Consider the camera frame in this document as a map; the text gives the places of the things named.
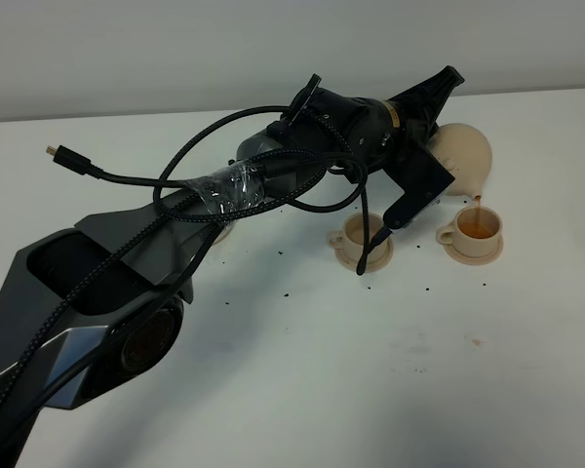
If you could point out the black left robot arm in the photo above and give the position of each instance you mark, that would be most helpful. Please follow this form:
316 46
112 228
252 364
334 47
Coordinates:
86 309

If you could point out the beige ceramic teapot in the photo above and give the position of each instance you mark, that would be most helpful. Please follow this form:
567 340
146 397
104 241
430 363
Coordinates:
466 153

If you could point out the beige right teacup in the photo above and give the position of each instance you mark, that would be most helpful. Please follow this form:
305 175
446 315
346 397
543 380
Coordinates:
475 231

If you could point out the beige teacup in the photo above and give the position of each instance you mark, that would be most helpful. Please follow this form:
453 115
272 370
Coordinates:
353 229
475 231

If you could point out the beige teapot saucer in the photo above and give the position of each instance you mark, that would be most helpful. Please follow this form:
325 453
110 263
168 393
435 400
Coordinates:
224 231

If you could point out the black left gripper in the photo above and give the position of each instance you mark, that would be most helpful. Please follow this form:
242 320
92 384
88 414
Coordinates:
413 114

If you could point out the beige left cup saucer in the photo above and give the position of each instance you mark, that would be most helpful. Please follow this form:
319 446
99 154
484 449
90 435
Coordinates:
348 254

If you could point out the beige left teacup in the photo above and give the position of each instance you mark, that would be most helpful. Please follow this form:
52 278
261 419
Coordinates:
353 229

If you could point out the beige right cup saucer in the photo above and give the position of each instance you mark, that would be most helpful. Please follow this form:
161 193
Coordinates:
475 261

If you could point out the beige cup saucer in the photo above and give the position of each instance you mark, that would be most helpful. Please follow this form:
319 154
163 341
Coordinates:
348 254
475 261

